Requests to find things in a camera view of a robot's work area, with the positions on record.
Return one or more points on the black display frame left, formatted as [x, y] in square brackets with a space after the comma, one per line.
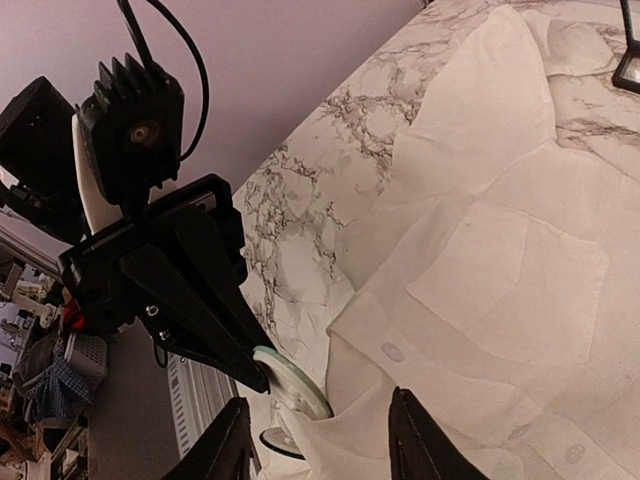
[626, 75]

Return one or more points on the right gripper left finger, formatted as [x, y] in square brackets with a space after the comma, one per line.
[223, 451]

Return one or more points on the red round brooch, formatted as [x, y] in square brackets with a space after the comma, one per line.
[277, 440]

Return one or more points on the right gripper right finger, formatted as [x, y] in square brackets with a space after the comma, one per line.
[418, 448]

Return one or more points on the white button shirt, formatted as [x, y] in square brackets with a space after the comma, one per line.
[497, 276]

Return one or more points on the green round brooch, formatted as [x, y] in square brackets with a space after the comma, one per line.
[292, 386]

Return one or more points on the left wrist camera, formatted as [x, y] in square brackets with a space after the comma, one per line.
[132, 124]

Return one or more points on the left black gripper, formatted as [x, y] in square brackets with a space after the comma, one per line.
[85, 177]

